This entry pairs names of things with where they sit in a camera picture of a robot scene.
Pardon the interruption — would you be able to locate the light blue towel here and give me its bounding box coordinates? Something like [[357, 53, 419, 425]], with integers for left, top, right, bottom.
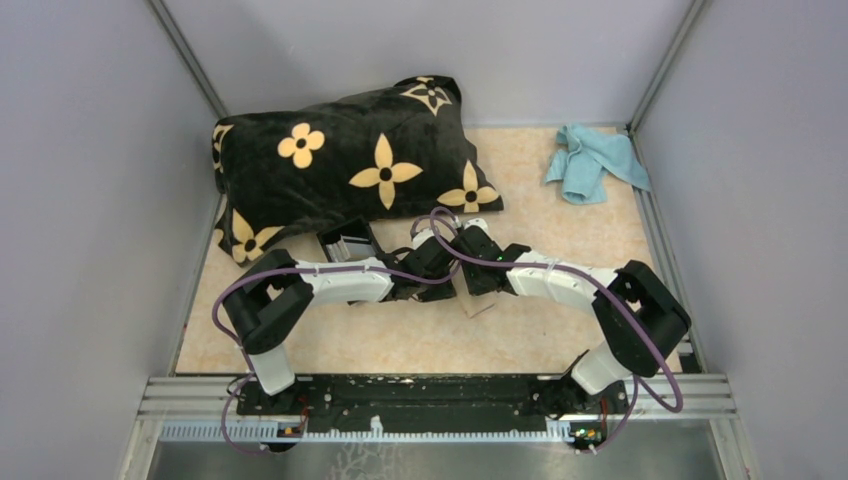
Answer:
[[544, 124, 652, 205]]

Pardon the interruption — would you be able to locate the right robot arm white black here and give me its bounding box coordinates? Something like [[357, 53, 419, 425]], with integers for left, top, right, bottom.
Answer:
[[450, 219, 691, 412]]

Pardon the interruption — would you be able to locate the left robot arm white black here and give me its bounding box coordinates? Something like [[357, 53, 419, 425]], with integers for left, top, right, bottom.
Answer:
[[212, 237, 459, 414]]

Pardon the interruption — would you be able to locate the black card holder box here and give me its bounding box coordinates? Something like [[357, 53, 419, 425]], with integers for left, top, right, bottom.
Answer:
[[316, 217, 384, 263]]

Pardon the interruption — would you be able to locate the stack of cards in holder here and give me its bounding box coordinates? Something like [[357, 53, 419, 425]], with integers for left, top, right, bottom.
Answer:
[[326, 238, 376, 263]]

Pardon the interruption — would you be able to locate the black pillow with cream flowers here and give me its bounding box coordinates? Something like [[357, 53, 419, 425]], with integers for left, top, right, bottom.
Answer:
[[211, 75, 504, 266]]

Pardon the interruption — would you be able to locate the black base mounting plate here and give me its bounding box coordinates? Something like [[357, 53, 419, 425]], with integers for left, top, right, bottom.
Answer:
[[236, 374, 629, 434]]

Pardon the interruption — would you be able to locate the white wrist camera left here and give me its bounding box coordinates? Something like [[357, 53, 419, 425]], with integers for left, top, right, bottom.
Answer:
[[412, 227, 441, 250]]

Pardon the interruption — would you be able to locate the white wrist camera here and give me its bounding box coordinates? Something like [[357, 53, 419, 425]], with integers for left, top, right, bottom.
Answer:
[[412, 227, 441, 250], [463, 217, 489, 234]]

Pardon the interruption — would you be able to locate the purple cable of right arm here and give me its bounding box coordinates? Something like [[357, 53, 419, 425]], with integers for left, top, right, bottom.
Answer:
[[429, 206, 685, 455]]

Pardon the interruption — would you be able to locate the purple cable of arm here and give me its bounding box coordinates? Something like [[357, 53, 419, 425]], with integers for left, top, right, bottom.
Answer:
[[429, 206, 685, 455], [211, 215, 462, 457]]

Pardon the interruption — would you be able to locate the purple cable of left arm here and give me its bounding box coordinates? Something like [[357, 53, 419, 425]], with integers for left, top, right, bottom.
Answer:
[[211, 215, 462, 457]]

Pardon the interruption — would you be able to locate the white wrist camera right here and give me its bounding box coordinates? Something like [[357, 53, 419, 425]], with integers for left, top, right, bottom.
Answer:
[[463, 217, 489, 234]]

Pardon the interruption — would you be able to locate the aluminium frame rail front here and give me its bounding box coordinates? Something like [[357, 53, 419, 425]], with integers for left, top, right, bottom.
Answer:
[[138, 374, 737, 444]]

